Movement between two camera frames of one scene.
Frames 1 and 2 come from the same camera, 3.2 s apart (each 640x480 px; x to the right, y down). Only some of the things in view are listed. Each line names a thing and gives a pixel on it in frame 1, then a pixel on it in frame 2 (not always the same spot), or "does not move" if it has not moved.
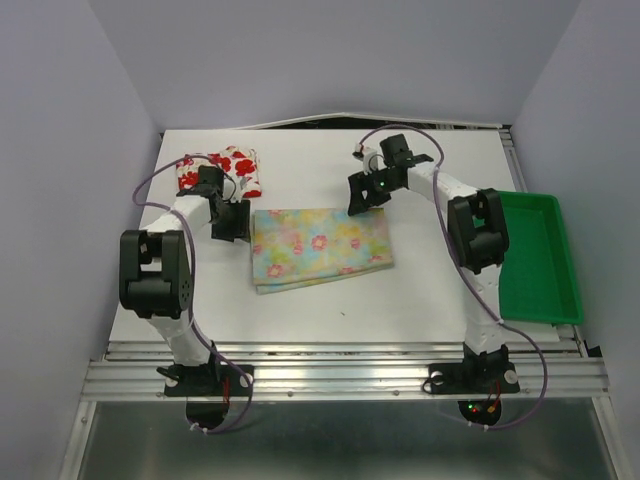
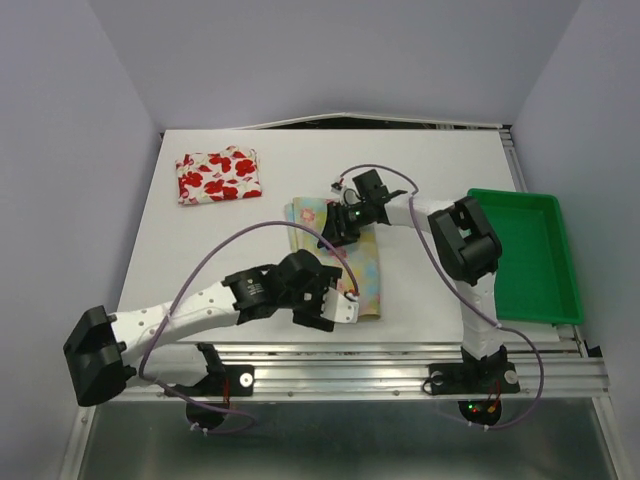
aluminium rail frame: (347, 370) does not move
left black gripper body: (227, 225) to (306, 304)
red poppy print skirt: (240, 168) does not move
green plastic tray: (537, 280) does not move
